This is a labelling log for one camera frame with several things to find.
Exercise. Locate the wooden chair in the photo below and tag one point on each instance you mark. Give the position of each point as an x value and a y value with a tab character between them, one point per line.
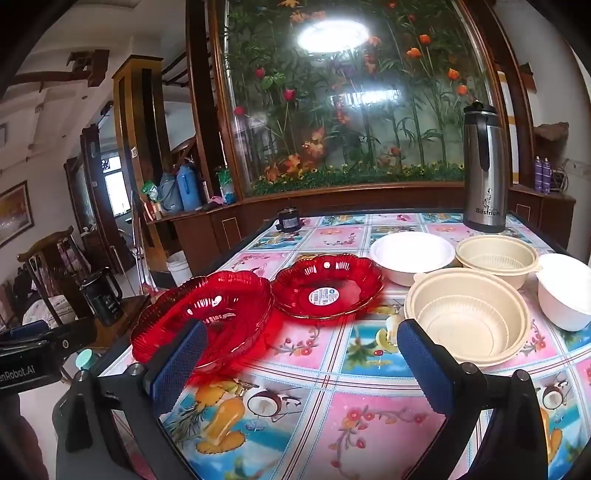
44	244

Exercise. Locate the carved wooden wall ornament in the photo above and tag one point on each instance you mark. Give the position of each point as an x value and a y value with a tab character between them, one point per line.
87	64

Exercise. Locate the black kettle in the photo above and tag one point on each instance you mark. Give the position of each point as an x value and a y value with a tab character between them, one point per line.
104	300

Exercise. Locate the striped cloth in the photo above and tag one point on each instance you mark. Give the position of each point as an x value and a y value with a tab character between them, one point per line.
51	310

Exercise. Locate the blue plastic jug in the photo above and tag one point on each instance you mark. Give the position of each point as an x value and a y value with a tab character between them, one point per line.
187	189

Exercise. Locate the large beige plastic bowl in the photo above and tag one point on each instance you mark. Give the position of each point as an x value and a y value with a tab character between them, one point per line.
466	323

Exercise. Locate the beige ribbed plastic bowl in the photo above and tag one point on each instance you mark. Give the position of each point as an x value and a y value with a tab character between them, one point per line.
496	258

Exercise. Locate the printed fruit tablecloth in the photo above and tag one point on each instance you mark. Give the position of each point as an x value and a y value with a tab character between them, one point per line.
323	415

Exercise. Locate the wooden partition cabinet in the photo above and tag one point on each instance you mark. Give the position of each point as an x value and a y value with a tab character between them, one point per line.
240	221

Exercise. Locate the purple spray bottle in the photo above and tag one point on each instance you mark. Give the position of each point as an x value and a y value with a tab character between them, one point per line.
547	175
538	174

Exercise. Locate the deep white foam bowl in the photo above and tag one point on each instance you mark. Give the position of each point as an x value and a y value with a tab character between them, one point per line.
563	295

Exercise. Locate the white plastic bucket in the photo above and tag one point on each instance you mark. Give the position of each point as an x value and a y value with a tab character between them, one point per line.
178	272

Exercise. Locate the glass artificial flower display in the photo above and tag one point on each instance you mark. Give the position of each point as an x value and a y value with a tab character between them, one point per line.
346	138

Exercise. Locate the wide white foam bowl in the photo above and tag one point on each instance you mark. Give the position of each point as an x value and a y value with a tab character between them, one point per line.
411	256

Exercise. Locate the framed wall picture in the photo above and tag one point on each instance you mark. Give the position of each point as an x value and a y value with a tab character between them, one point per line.
14	212

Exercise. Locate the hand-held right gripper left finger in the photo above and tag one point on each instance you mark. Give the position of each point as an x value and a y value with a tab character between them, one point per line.
180	364

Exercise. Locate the bright window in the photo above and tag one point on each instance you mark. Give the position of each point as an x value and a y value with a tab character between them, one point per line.
115	187

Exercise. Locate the large red plastic plate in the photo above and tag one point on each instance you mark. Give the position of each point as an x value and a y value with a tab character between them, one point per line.
221	300

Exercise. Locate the brown root carving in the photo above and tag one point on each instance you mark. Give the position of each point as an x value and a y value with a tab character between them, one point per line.
551	134

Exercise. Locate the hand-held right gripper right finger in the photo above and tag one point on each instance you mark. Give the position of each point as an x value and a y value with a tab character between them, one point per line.
425	369

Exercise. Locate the tall wooden shelf frame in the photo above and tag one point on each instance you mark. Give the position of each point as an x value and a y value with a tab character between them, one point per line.
127	138

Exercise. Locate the green snack packet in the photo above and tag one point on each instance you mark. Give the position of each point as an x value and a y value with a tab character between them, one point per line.
150	190
226	184

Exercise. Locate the steel thermos flask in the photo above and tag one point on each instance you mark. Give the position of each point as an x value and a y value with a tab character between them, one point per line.
489	184

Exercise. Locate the small black device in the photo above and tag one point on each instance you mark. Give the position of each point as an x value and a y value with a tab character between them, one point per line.
288	220

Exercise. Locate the small red labelled plate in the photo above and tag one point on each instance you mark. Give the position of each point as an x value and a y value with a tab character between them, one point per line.
351	281

